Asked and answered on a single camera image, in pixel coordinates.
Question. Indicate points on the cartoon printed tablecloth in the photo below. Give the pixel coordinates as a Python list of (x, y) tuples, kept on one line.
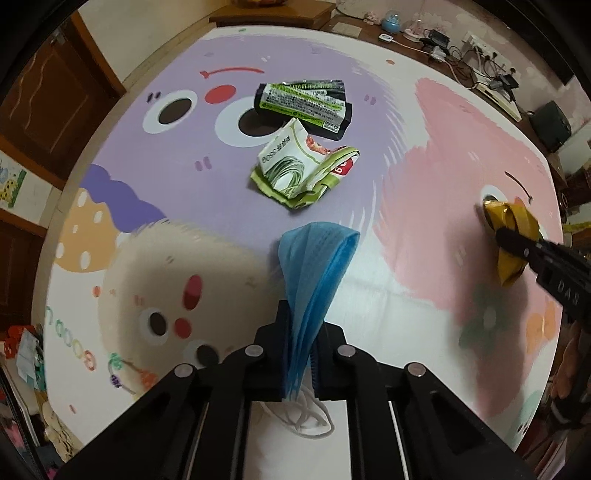
[(415, 184)]

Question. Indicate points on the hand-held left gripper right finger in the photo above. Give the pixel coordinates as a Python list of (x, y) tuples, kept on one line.
[(330, 364)]

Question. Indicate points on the giraffe wall poster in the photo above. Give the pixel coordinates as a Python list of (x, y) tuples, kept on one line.
[(9, 182)]

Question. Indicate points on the pink clear ornament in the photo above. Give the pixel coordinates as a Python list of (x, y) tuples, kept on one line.
[(418, 27)]

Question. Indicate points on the white power strip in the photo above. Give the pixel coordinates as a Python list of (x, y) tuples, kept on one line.
[(477, 41)]

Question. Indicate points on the black charger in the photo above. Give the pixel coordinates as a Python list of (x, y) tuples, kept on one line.
[(436, 39)]

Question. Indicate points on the gold wrapper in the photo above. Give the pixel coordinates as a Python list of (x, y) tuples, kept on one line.
[(512, 214)]

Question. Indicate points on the black adapter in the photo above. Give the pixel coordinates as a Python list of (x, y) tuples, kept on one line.
[(508, 83)]

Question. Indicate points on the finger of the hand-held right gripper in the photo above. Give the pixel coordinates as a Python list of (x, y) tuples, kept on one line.
[(517, 242)]

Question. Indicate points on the white set-top box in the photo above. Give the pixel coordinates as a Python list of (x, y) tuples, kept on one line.
[(501, 104)]

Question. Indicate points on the small white device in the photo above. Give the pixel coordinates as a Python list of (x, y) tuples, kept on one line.
[(385, 38)]

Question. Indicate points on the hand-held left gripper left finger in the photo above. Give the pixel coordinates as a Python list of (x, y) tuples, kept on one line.
[(272, 360)]

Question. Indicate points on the grey mat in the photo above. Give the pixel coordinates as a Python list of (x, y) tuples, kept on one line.
[(346, 28)]

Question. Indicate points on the wooden side cabinet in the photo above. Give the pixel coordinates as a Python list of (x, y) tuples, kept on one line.
[(272, 14)]

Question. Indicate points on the blue face mask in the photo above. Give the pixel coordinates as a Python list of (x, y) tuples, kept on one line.
[(314, 258)]

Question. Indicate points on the brown wooden door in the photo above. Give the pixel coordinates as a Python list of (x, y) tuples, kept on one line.
[(55, 101)]

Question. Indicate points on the black green snack wrapper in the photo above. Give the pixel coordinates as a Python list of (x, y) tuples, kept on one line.
[(300, 101)]

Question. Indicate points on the crumpled green white wrapper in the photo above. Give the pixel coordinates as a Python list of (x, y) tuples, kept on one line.
[(286, 170)]

